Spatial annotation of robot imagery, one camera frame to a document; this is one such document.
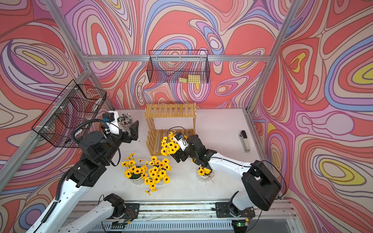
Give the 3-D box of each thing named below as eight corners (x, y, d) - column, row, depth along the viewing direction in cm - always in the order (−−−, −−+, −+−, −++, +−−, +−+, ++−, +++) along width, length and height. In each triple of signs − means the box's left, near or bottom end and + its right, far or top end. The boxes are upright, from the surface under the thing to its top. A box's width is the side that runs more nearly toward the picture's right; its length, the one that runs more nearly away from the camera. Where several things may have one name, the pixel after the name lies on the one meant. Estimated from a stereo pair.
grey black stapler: (244, 152, 96) (247, 148, 92) (238, 134, 106) (239, 130, 102) (250, 152, 97) (252, 148, 93) (242, 134, 106) (244, 130, 102)
